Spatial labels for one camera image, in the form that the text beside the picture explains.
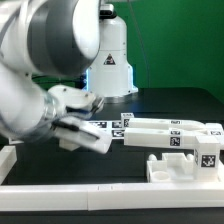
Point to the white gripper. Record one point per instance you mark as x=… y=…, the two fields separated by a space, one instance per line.
x=76 y=131

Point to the white chair back frame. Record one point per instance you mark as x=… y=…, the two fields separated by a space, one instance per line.
x=170 y=133

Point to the white chair seat part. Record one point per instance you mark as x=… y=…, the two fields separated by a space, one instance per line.
x=172 y=167

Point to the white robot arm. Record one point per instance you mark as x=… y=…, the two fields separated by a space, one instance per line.
x=60 y=60

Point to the white marker sheet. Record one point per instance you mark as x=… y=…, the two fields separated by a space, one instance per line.
x=112 y=127

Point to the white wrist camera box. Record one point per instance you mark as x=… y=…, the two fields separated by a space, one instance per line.
x=79 y=103

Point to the black camera on stand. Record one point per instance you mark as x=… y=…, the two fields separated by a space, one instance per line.
x=107 y=11

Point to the white workspace border frame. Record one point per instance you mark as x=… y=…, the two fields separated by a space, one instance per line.
x=105 y=196

